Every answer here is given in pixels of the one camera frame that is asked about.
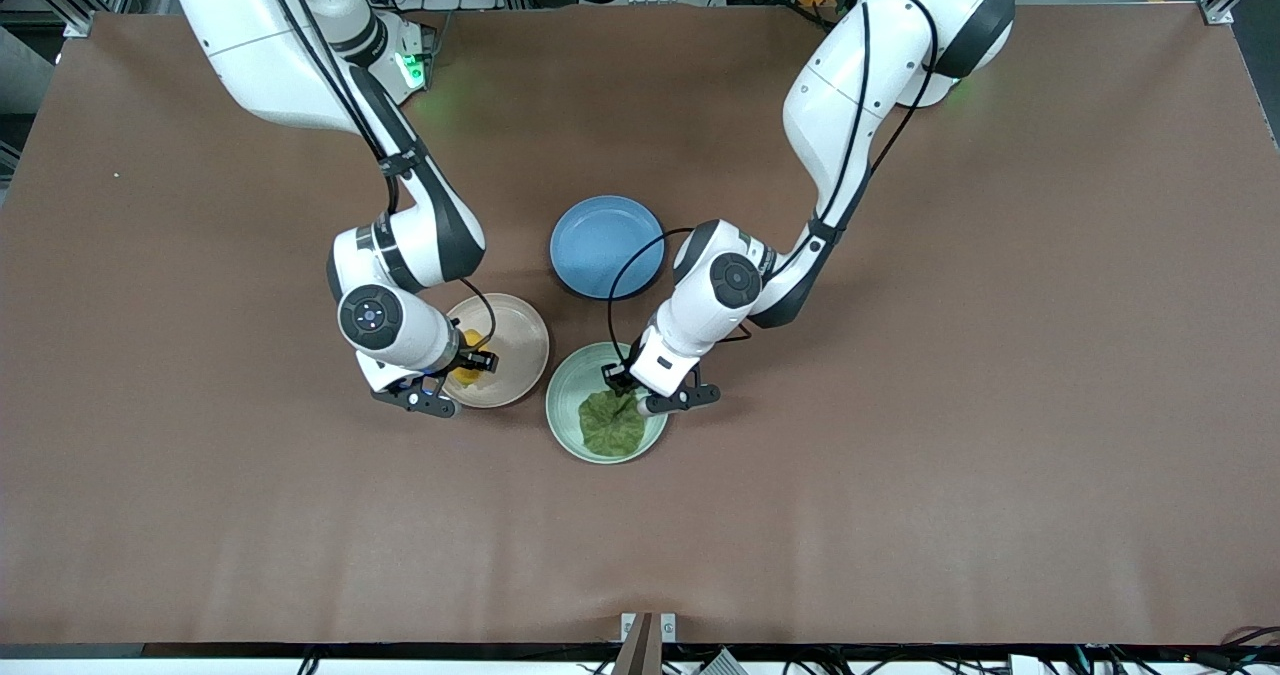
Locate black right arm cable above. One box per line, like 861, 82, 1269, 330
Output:
255, 0, 498, 356

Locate beige plate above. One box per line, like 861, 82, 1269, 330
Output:
440, 293, 551, 409

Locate mint green plate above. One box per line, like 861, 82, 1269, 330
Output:
545, 341, 669, 465

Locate green lettuce leaf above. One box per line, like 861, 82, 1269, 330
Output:
578, 387, 649, 458

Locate camera stand post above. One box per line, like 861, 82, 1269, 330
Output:
612, 612, 677, 675

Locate blue plate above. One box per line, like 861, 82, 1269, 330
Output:
549, 195, 666, 301

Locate yellow lemon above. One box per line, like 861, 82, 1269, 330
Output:
452, 328, 491, 387

